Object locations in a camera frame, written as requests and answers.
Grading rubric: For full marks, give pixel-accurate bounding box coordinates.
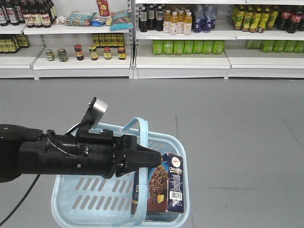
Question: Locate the white left shelving unit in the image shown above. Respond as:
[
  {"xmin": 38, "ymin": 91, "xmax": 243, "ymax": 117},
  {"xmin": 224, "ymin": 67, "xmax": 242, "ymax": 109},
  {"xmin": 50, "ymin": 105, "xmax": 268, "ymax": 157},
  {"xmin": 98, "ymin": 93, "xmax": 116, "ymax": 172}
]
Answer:
[{"xmin": 0, "ymin": 0, "xmax": 134, "ymax": 80}]

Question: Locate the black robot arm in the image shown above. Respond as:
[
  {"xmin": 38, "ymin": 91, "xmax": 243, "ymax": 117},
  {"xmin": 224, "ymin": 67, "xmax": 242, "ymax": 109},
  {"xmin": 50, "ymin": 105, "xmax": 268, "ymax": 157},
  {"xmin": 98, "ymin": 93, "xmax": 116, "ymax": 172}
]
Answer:
[{"xmin": 0, "ymin": 124, "xmax": 161, "ymax": 182}]

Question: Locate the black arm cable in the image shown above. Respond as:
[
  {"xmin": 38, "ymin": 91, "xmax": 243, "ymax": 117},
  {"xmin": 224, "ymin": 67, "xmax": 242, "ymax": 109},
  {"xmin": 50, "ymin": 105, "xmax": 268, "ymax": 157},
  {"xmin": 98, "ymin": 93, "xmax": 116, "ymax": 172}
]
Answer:
[{"xmin": 0, "ymin": 174, "xmax": 41, "ymax": 225}]

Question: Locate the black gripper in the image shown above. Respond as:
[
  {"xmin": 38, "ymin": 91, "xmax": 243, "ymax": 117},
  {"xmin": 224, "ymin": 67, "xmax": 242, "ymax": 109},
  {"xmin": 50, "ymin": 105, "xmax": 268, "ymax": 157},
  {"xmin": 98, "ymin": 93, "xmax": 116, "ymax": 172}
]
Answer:
[{"xmin": 44, "ymin": 129, "xmax": 162, "ymax": 179}]

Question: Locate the light blue shopping basket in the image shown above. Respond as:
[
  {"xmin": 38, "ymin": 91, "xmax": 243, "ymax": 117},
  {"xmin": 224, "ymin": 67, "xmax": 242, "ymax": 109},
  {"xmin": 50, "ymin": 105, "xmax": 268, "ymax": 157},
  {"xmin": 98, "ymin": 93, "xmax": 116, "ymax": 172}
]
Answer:
[{"xmin": 51, "ymin": 117, "xmax": 190, "ymax": 228}]

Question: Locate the white right shelving unit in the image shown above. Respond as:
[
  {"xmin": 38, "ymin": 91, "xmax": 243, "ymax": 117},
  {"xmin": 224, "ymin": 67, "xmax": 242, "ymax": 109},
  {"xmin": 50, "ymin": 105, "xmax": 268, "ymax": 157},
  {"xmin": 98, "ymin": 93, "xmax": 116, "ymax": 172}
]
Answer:
[{"xmin": 133, "ymin": 0, "xmax": 304, "ymax": 79}]

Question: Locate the white shelving unit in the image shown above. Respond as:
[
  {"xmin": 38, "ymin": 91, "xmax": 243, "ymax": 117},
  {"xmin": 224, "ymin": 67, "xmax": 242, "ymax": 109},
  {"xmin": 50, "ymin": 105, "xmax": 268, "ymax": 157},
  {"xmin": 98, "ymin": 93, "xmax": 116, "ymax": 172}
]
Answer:
[
  {"xmin": 133, "ymin": 0, "xmax": 304, "ymax": 79},
  {"xmin": 0, "ymin": 0, "xmax": 134, "ymax": 80}
]

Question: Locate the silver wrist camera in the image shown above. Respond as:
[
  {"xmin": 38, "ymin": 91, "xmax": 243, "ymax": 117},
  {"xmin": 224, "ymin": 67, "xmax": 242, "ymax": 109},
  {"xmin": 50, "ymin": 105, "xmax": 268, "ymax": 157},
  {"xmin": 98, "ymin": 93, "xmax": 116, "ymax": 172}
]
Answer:
[{"xmin": 80, "ymin": 97, "xmax": 108, "ymax": 129}]

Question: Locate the blue chocolate cookie box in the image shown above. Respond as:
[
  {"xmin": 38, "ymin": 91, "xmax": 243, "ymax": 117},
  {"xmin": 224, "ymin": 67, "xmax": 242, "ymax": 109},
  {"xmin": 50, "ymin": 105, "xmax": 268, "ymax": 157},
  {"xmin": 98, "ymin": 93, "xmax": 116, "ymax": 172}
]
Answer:
[{"xmin": 147, "ymin": 153, "xmax": 184, "ymax": 214}]

